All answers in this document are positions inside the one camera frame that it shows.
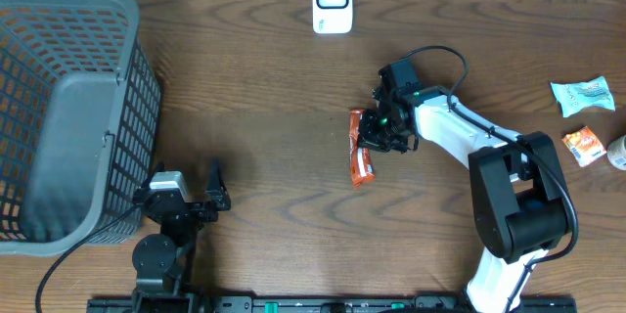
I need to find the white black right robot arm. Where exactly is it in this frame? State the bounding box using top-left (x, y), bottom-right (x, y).
top-left (358, 59), bottom-right (579, 313)

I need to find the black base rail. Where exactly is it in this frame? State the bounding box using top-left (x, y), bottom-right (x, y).
top-left (86, 293), bottom-right (579, 313)

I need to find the red chocolate bar wrapper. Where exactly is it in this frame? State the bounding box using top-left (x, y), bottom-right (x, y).
top-left (349, 109), bottom-right (376, 189)

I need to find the grey plastic basket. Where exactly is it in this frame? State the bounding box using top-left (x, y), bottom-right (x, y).
top-left (1, 0), bottom-right (162, 256)

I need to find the white barcode scanner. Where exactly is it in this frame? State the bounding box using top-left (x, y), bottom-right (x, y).
top-left (312, 0), bottom-right (354, 34)

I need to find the orange tissue packet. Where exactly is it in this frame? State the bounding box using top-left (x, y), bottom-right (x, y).
top-left (561, 126), bottom-right (606, 167)

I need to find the green lid jar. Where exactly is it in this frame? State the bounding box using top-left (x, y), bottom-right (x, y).
top-left (606, 135), bottom-right (626, 170)

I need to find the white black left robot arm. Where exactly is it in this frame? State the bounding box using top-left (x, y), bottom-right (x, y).
top-left (131, 160), bottom-right (231, 313)

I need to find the teal snack packet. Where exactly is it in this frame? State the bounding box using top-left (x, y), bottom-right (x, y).
top-left (550, 76), bottom-right (615, 118)

